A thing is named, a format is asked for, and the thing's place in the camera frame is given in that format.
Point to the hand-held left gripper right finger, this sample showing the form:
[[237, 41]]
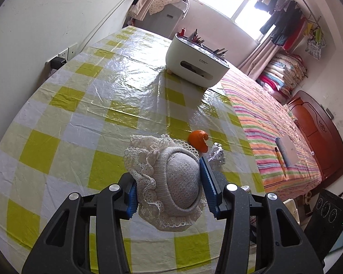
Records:
[[210, 188]]

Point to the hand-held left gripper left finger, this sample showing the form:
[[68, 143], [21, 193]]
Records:
[[131, 202]]

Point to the cream lace knit hat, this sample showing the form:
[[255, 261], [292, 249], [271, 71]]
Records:
[[177, 177]]

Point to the cream plastic bin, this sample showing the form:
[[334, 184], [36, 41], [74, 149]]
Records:
[[292, 209]]

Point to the pair of beige slippers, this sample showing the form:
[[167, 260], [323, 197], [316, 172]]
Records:
[[307, 198]]

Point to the crumpled silver foil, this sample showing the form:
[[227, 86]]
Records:
[[217, 155]]

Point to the orange peel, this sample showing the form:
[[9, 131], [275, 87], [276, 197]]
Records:
[[195, 138]]

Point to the brown pencil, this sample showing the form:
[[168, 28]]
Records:
[[280, 161]]

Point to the blue pencil case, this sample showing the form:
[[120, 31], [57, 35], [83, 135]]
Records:
[[287, 151]]

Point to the bed with striped cover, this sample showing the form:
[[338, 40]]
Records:
[[260, 125]]

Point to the wooden headboard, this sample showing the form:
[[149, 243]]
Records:
[[317, 137]]

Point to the yellow checked tablecloth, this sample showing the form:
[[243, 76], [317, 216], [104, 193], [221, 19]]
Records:
[[103, 91]]

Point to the white desktop organizer box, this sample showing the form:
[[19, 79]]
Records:
[[194, 60]]

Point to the stack of folded quilts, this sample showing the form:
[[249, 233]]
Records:
[[283, 71]]

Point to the beige curtain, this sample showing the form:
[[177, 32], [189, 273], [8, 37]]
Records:
[[258, 58]]

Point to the bundle of pens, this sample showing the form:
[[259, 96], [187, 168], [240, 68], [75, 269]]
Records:
[[197, 38]]

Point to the black power adapter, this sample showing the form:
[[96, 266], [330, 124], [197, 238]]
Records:
[[58, 63]]

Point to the floral peg bag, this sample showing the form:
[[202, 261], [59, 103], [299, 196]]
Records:
[[315, 48]]

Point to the grey washing machine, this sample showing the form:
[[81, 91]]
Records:
[[165, 20]]

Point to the row of hanging clothes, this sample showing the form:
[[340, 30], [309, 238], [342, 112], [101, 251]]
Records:
[[283, 22]]

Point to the window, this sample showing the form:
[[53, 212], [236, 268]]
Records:
[[223, 2]]

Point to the bundle of green hangers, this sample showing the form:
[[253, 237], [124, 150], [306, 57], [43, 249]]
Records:
[[314, 32]]

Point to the pile of pink clothes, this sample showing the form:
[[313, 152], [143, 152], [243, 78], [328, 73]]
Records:
[[145, 0]]

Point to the hanging clothes on rod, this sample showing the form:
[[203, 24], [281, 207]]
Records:
[[305, 4]]

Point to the white wall socket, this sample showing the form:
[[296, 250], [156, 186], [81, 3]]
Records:
[[68, 50]]

